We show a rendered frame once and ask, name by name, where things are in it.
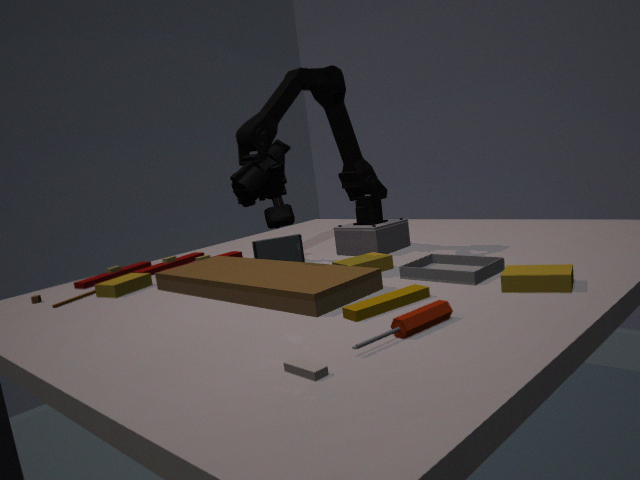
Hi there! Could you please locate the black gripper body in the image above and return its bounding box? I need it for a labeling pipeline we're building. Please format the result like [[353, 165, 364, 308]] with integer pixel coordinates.
[[264, 172, 295, 229]]

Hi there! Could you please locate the red-handled awl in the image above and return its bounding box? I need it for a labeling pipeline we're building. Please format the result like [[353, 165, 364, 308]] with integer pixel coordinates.
[[352, 300, 452, 349]]

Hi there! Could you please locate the olive yellow rectangular block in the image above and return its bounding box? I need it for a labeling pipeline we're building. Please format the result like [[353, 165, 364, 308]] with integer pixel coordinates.
[[501, 265, 574, 293], [332, 252, 394, 272], [94, 273, 153, 299]]

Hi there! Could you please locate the brown rectangular panel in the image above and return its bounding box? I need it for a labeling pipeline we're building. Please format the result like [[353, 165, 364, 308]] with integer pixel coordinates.
[[155, 256, 383, 317]]

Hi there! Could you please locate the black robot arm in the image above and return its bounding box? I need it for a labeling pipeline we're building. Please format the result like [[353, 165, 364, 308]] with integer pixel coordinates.
[[230, 65, 388, 225]]

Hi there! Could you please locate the yellow flat bar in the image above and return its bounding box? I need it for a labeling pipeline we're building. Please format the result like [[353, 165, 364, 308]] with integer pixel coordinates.
[[342, 284, 430, 322]]

